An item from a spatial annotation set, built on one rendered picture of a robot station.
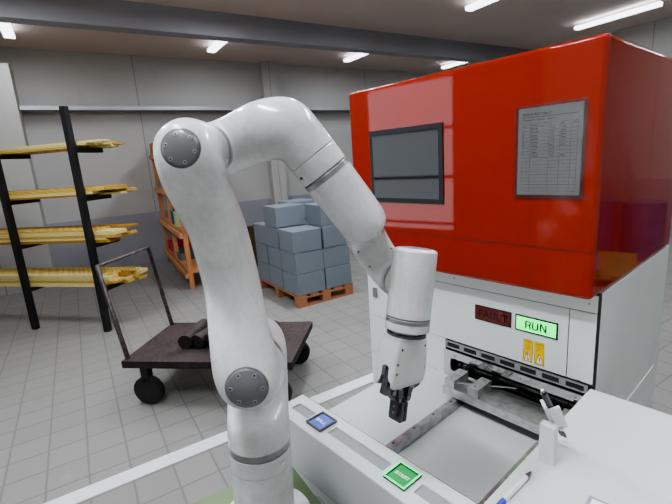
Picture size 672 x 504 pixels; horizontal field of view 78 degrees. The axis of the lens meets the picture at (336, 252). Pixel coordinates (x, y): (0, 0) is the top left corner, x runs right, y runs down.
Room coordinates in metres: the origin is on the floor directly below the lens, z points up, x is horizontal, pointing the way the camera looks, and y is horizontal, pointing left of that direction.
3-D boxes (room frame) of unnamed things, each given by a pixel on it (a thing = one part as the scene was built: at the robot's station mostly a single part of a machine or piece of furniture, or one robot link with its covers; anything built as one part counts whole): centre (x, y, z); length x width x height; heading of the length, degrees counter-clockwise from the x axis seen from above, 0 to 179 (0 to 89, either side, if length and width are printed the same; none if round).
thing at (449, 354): (1.15, -0.49, 0.89); 0.44 x 0.02 x 0.10; 40
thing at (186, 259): (6.52, 2.33, 1.07); 2.30 x 0.61 x 2.13; 31
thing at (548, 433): (0.75, -0.41, 1.03); 0.06 x 0.04 x 0.13; 130
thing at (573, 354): (1.30, -0.39, 1.02); 0.81 x 0.03 x 0.40; 40
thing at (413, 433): (1.06, -0.22, 0.84); 0.50 x 0.02 x 0.03; 130
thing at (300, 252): (5.10, 0.44, 0.55); 1.12 x 0.75 x 1.11; 32
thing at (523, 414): (1.08, -0.45, 0.87); 0.36 x 0.08 x 0.03; 40
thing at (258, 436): (0.76, 0.18, 1.18); 0.19 x 0.12 x 0.24; 5
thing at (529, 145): (1.50, -0.63, 1.52); 0.81 x 0.75 x 0.60; 40
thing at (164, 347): (2.92, 0.92, 0.51); 1.33 x 0.75 x 1.02; 78
